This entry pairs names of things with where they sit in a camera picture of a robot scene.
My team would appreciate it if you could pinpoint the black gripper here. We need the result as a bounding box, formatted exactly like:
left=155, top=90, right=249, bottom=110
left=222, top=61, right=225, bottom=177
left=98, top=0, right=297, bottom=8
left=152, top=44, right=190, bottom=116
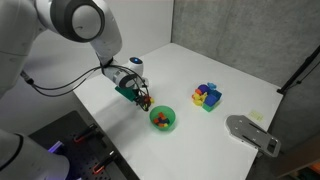
left=133, top=85, right=150, bottom=113

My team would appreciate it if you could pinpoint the green plastic bowl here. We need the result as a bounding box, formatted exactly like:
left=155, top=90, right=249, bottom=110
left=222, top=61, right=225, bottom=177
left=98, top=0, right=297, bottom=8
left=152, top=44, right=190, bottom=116
left=149, top=105, right=177, bottom=132

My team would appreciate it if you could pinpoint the yellow toy piece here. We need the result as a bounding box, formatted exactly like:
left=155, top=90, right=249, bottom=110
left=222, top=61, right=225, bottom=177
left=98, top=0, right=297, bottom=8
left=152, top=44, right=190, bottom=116
left=191, top=92, right=208, bottom=107

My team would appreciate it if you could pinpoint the dark blue toy piece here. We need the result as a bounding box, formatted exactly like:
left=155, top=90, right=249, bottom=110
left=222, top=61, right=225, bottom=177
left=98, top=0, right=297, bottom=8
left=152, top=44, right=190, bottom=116
left=197, top=83, right=211, bottom=94

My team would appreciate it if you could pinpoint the red and black clamp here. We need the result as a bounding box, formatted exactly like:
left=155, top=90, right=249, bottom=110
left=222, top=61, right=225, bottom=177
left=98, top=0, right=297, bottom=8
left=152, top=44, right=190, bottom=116
left=91, top=151, right=118, bottom=175
left=72, top=123, right=99, bottom=144

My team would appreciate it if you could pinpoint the black perforated base board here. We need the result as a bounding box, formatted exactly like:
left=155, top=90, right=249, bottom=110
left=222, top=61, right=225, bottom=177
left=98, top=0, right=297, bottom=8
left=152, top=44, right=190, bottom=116
left=28, top=110, right=141, bottom=180

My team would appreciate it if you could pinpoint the purple glowing light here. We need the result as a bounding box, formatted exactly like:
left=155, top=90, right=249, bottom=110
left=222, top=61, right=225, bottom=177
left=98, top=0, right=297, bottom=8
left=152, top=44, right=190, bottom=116
left=47, top=140, right=65, bottom=155

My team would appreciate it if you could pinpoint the silver metal mounting plate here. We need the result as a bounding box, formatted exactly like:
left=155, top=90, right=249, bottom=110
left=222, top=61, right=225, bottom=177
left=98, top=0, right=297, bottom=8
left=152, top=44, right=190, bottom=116
left=225, top=114, right=282, bottom=159

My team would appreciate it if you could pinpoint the yellow sticky note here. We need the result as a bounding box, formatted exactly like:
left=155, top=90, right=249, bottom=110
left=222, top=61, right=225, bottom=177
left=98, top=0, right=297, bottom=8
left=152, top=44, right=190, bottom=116
left=248, top=110, right=265, bottom=122

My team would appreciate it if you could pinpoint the black tripod stand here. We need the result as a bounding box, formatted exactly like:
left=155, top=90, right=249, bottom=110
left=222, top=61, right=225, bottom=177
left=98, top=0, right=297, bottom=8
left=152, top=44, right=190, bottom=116
left=276, top=44, right=320, bottom=95

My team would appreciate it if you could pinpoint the brown wooden shelf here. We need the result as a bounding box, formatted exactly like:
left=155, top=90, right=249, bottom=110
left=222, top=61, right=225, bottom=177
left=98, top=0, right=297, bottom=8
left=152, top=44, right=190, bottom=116
left=272, top=134, right=320, bottom=180

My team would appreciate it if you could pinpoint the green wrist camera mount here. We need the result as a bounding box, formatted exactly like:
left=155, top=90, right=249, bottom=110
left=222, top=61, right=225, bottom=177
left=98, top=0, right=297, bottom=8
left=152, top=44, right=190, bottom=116
left=114, top=84, right=142, bottom=103

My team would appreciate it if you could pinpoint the black cable bundle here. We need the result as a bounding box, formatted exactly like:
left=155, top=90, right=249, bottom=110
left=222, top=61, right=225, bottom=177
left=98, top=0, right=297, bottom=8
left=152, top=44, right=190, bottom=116
left=19, top=64, right=150, bottom=113

